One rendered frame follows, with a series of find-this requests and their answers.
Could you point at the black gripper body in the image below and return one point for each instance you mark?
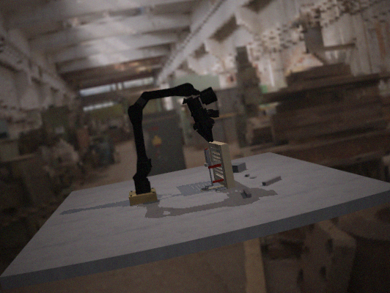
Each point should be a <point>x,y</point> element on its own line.
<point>200,119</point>

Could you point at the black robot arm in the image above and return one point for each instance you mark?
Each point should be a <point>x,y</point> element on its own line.
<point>207,96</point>

